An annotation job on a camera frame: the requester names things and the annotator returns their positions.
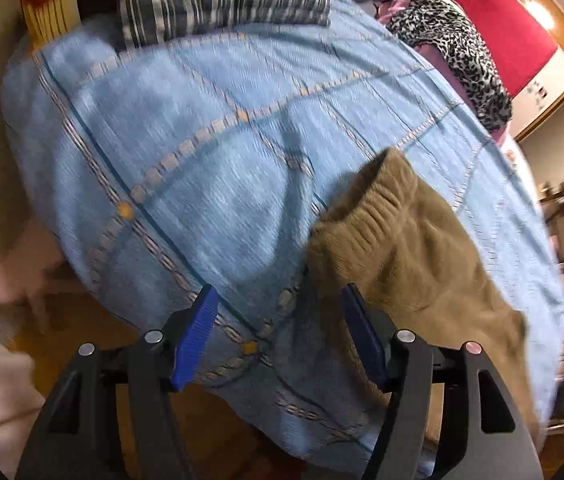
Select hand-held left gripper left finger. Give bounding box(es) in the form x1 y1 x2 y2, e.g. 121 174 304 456
14 284 220 480

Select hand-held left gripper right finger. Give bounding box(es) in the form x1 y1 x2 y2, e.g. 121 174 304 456
339 284 545 480

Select brown fleece pants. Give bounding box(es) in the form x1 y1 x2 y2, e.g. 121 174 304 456
307 147 542 453

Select blue checked blanket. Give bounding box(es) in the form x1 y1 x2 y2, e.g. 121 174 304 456
2 0 564 466

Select leopard print cloth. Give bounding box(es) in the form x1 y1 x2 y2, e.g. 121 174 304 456
392 0 512 131

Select red mattress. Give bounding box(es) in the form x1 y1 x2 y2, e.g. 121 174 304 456
429 0 560 98

